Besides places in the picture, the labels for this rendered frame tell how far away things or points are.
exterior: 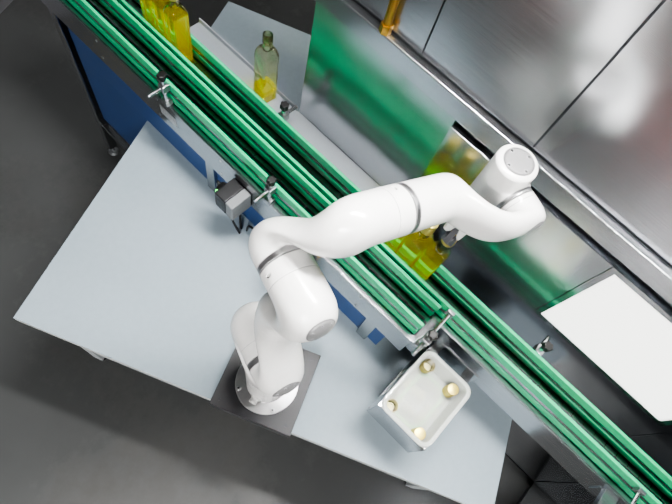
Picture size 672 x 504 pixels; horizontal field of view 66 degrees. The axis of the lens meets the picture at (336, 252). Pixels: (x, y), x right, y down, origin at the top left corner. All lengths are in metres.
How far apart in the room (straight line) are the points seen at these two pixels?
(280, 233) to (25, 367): 1.92
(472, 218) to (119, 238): 1.26
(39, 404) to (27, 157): 1.23
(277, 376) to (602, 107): 0.84
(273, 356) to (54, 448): 1.55
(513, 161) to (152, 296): 1.21
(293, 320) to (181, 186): 1.15
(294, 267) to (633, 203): 0.68
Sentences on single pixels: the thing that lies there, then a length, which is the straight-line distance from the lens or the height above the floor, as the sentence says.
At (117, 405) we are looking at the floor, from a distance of 2.49.
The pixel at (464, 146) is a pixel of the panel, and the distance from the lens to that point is 1.26.
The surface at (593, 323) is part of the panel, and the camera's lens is 1.44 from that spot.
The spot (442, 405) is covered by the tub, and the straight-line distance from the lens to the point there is 1.58.
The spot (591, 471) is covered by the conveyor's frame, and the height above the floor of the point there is 1.04.
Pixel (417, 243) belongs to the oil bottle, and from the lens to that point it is 1.34.
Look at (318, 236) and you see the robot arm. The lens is 0.79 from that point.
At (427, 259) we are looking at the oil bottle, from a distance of 1.36.
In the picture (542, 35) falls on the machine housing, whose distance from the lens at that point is 1.06.
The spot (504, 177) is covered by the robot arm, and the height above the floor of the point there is 1.67.
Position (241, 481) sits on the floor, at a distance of 2.41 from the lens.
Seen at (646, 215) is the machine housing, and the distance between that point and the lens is 1.18.
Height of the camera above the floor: 2.41
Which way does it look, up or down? 65 degrees down
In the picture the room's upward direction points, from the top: 23 degrees clockwise
